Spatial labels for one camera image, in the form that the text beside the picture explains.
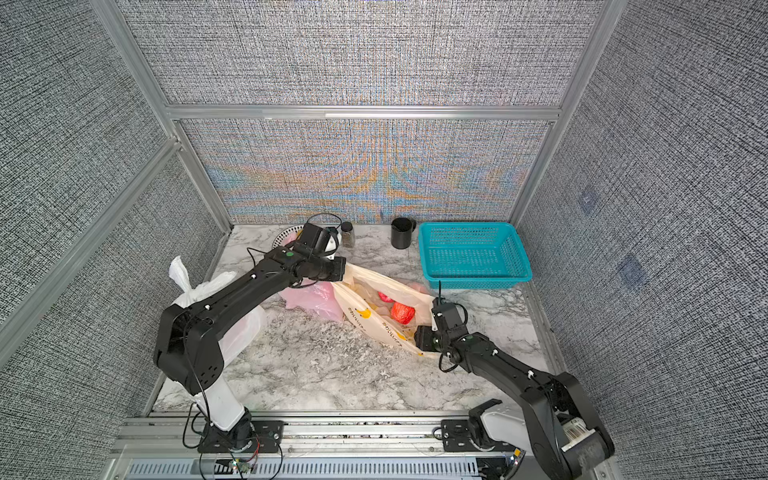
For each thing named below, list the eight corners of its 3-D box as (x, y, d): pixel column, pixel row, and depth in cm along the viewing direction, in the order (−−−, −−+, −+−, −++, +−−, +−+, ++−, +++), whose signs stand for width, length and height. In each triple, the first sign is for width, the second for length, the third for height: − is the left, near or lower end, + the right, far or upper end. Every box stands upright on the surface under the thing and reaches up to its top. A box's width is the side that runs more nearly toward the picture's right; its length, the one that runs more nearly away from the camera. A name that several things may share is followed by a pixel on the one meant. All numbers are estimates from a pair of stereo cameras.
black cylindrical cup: (387, 246, 116) (387, 231, 109) (393, 230, 121) (393, 215, 115) (408, 251, 114) (409, 236, 108) (413, 234, 120) (415, 219, 113)
